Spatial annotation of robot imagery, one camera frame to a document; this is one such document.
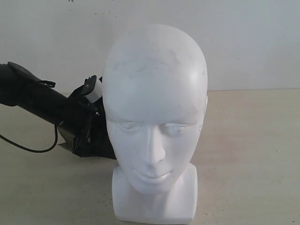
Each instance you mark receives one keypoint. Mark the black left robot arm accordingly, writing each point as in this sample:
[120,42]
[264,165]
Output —
[19,87]

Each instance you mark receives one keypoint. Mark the white mannequin head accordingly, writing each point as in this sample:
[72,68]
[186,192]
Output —
[155,98]

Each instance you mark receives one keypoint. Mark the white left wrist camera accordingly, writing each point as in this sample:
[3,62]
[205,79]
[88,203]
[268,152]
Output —
[95,92]

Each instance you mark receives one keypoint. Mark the black helmet with visor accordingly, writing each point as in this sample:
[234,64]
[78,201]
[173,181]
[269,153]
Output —
[100,145]

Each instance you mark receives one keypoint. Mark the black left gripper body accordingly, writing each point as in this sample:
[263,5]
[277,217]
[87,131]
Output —
[76,129]

